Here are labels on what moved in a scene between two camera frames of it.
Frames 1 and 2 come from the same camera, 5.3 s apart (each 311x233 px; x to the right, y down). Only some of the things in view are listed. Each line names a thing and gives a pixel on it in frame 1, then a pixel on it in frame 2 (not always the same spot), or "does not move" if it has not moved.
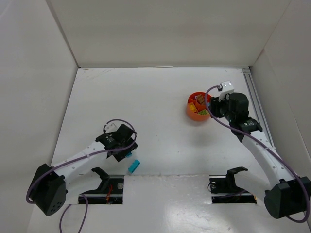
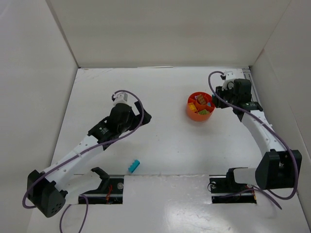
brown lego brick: [200, 98] does not move
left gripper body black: [125, 155] to [140, 114]
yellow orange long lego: [192, 107] does not move
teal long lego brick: [133, 166] does not move
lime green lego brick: [204, 112] does not move
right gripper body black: [215, 107] to [219, 97]
